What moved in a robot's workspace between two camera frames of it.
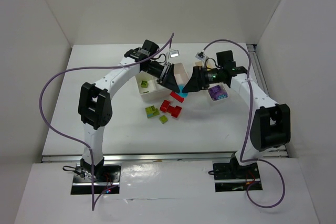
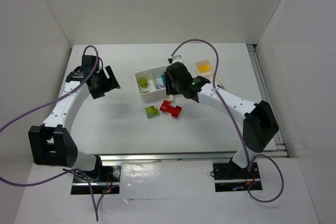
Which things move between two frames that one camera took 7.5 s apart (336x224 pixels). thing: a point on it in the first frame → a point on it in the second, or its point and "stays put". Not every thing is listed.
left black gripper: x=166 y=74 → x=104 y=83
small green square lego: x=163 y=119 → x=143 y=82
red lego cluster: x=175 y=111 stays put
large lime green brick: x=151 y=111 stays put
